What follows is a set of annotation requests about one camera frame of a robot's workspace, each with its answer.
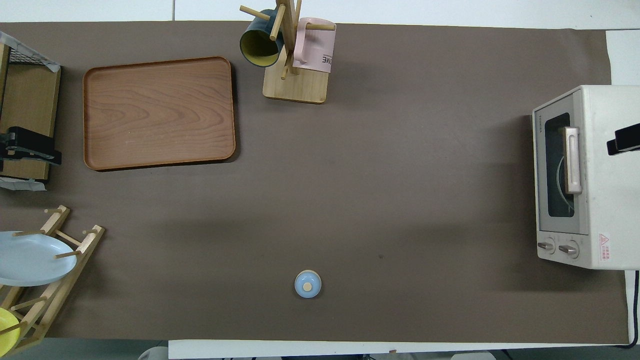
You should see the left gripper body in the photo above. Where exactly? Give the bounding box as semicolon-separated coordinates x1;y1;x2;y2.
0;126;57;151

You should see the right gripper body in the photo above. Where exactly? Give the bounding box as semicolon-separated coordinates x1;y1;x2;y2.
615;122;640;146

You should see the white toaster oven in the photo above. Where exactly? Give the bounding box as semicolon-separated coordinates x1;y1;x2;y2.
531;84;640;271

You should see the wooden shelf unit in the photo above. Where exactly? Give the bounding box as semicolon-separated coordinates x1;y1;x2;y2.
0;42;62;181

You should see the white foam wrap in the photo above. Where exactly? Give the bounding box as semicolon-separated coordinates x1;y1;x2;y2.
0;31;62;74
0;176;48;192

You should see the light blue plate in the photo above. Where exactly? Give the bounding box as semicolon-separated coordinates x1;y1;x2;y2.
0;230;78;287

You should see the brown wooden tray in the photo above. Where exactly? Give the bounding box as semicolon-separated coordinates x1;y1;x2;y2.
82;56;237;172

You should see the wooden plate rack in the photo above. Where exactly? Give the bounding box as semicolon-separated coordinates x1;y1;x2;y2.
0;205;106;357

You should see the yellow plate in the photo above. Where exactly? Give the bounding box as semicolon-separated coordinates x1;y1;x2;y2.
0;306;22;353

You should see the dark teal mug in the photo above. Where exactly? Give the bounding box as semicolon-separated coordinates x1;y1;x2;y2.
239;9;286;68

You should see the brown table mat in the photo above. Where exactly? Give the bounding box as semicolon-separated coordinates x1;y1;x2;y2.
0;21;630;346

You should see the wooden mug tree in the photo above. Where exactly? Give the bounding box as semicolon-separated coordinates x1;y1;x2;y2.
239;0;337;105

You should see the pink mug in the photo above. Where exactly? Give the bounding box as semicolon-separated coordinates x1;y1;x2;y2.
292;17;337;74

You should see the blue jar with wooden lid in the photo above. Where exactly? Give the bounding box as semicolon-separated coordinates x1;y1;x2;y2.
294;269;322;300

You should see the black wire basket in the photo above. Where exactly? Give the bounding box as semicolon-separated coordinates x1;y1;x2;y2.
0;42;51;66

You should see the black oven power cable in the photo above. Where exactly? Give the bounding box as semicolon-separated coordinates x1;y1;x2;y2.
629;270;640;349

